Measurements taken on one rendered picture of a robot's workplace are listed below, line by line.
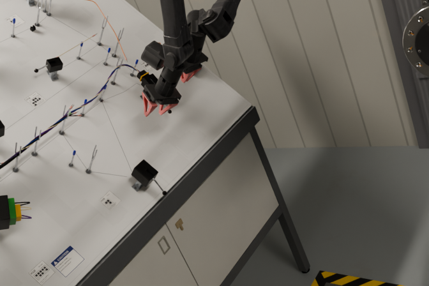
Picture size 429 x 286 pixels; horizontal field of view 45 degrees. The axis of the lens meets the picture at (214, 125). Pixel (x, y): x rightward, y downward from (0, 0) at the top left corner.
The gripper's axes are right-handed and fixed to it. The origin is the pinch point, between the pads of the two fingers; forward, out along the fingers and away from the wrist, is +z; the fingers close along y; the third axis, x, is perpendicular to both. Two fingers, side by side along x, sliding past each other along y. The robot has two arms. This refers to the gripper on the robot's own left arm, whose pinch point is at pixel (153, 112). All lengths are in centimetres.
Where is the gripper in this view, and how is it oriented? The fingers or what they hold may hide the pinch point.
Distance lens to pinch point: 162.1
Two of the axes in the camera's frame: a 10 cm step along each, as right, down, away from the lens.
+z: -4.0, 7.1, 5.8
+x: 5.2, 6.9, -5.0
